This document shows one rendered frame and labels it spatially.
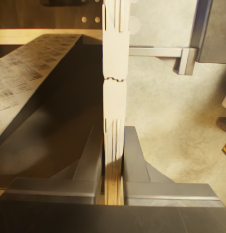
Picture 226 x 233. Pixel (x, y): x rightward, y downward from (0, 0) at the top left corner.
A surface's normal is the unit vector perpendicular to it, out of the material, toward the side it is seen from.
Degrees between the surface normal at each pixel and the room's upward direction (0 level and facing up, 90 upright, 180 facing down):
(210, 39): 0
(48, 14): 0
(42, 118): 90
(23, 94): 80
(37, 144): 90
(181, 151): 0
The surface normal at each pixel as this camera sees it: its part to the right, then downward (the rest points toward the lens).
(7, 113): 0.01, -0.79
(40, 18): -0.03, 0.45
